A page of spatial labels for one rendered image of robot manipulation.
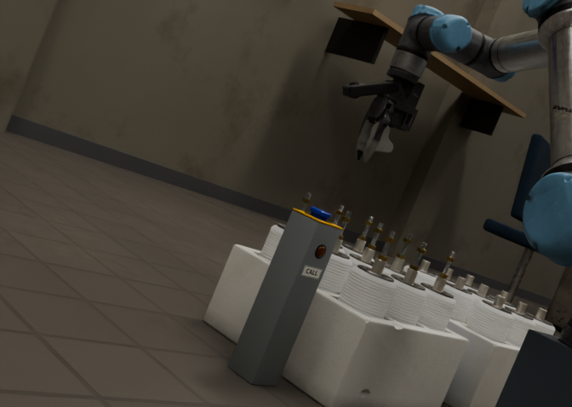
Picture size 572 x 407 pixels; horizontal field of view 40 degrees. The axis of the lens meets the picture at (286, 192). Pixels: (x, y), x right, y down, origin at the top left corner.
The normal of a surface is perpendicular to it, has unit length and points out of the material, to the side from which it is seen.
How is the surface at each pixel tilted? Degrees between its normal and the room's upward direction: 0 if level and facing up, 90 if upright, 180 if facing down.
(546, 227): 96
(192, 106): 90
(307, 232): 90
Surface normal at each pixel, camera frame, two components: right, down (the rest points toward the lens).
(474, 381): -0.66, -0.24
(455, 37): 0.32, 0.18
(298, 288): 0.66, 0.31
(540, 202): -0.88, -0.22
